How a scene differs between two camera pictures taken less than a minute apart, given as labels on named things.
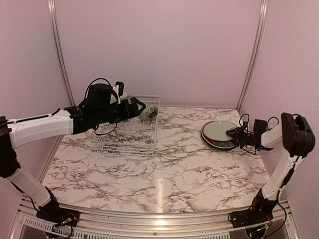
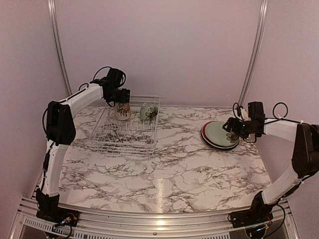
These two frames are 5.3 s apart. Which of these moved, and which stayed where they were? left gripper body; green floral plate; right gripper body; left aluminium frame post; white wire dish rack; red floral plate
Moved: green floral plate; right gripper body; left gripper body
Stayed: white wire dish rack; red floral plate; left aluminium frame post
